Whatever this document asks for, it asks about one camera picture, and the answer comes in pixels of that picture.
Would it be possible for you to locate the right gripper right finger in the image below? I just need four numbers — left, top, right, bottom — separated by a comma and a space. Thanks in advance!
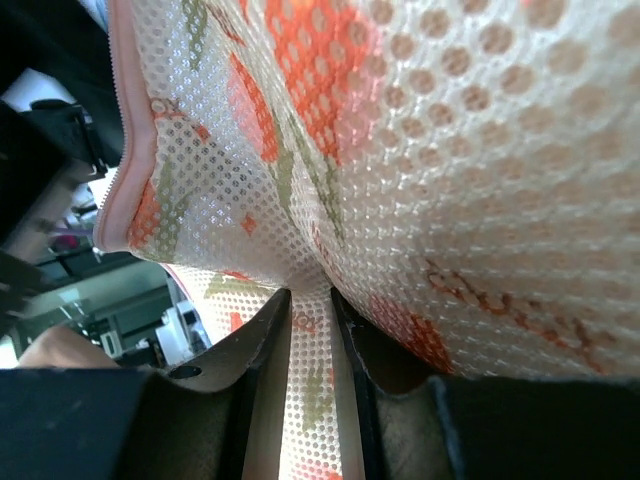
331, 292, 639, 479

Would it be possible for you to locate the floral mesh laundry bag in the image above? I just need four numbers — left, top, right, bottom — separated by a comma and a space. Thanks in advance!
94, 1, 639, 479

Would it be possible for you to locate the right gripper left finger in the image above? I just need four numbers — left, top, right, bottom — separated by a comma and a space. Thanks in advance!
1, 289, 292, 479

